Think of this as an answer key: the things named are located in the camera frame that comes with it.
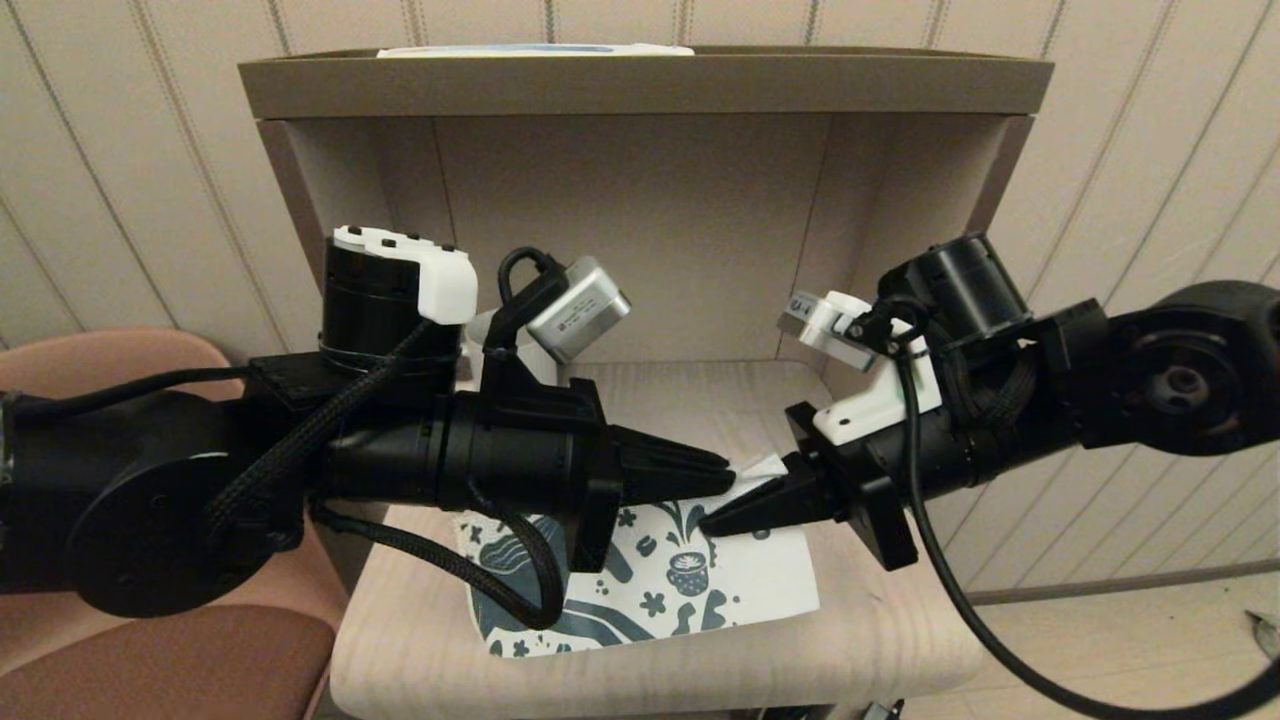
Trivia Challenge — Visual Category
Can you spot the white horse-print zipper pouch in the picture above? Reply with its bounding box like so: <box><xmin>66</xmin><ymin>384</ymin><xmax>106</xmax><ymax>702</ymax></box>
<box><xmin>455</xmin><ymin>450</ymin><xmax>822</xmax><ymax>658</ymax></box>

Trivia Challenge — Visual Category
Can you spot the white ribbed ceramic mug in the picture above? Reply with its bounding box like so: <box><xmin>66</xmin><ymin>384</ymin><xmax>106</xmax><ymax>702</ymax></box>
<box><xmin>458</xmin><ymin>308</ymin><xmax>561</xmax><ymax>393</ymax></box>

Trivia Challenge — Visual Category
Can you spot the brown open shelf cabinet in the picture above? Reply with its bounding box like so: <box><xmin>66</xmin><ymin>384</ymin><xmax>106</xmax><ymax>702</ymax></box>
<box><xmin>237</xmin><ymin>45</ymin><xmax>1056</xmax><ymax>481</ymax></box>

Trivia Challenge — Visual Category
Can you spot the brown baseboard strip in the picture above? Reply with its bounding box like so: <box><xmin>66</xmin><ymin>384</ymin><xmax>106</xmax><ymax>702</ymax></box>
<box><xmin>965</xmin><ymin>560</ymin><xmax>1280</xmax><ymax>609</ymax></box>

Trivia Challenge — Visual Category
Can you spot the flat white and blue box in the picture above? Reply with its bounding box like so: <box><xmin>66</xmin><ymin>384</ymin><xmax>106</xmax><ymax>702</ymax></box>
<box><xmin>377</xmin><ymin>43</ymin><xmax>695</xmax><ymax>59</ymax></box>

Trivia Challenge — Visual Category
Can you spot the brown shell chair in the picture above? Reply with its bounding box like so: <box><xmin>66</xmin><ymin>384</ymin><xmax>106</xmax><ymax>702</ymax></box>
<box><xmin>0</xmin><ymin>330</ymin><xmax>351</xmax><ymax>720</ymax></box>

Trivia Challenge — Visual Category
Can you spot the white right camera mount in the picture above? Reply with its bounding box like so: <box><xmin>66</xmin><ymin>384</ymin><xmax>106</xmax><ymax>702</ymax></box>
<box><xmin>812</xmin><ymin>345</ymin><xmax>944</xmax><ymax>447</ymax></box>

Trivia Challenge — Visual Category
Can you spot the black right camera cable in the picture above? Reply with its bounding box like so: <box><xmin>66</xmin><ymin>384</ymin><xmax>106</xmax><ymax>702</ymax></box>
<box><xmin>848</xmin><ymin>300</ymin><xmax>1280</xmax><ymax>720</ymax></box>

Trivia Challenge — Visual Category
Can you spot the black camera cable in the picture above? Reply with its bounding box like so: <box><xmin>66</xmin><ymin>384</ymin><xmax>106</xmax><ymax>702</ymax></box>
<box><xmin>848</xmin><ymin>300</ymin><xmax>1280</xmax><ymax>720</ymax></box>
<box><xmin>480</xmin><ymin>246</ymin><xmax>563</xmax><ymax>396</ymax></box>

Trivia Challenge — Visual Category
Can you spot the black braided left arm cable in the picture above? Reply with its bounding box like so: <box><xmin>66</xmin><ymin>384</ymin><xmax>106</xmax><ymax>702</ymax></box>
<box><xmin>205</xmin><ymin>320</ymin><xmax>568</xmax><ymax>631</ymax></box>

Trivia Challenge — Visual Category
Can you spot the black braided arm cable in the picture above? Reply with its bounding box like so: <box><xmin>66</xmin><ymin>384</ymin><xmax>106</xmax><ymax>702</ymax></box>
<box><xmin>940</xmin><ymin>335</ymin><xmax>1046</xmax><ymax>426</ymax></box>
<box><xmin>205</xmin><ymin>320</ymin><xmax>568</xmax><ymax>631</ymax></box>

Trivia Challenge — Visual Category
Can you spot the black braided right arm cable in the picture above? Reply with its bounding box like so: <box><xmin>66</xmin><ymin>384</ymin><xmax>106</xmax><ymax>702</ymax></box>
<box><xmin>940</xmin><ymin>335</ymin><xmax>1046</xmax><ymax>426</ymax></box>

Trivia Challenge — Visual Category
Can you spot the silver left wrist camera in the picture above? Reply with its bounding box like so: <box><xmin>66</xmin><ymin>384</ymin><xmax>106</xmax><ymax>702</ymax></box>
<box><xmin>525</xmin><ymin>255</ymin><xmax>634</xmax><ymax>367</ymax></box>

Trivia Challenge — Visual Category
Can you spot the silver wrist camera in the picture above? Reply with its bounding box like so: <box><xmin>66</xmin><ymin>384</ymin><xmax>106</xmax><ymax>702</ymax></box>
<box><xmin>525</xmin><ymin>255</ymin><xmax>634</xmax><ymax>367</ymax></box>
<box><xmin>778</xmin><ymin>290</ymin><xmax>901</xmax><ymax>373</ymax></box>

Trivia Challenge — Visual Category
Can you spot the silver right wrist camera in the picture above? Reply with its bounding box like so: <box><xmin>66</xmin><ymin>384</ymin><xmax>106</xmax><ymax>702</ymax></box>
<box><xmin>778</xmin><ymin>290</ymin><xmax>901</xmax><ymax>373</ymax></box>

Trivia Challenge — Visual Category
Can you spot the black left camera cable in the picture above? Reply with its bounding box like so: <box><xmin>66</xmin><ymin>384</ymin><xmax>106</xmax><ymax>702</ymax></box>
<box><xmin>480</xmin><ymin>246</ymin><xmax>563</xmax><ymax>396</ymax></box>

